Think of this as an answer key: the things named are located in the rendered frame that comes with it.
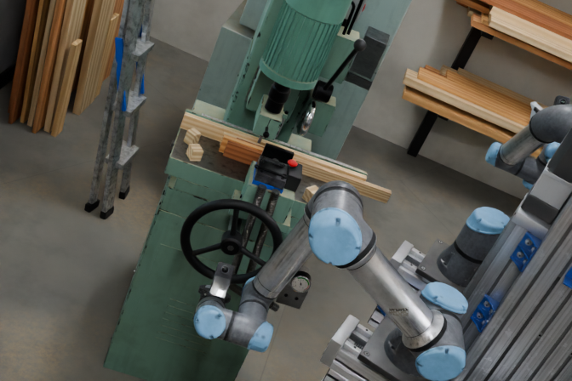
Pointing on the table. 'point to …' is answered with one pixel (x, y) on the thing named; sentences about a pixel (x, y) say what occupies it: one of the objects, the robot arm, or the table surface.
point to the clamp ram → (277, 153)
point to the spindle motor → (306, 27)
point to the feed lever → (322, 92)
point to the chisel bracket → (263, 118)
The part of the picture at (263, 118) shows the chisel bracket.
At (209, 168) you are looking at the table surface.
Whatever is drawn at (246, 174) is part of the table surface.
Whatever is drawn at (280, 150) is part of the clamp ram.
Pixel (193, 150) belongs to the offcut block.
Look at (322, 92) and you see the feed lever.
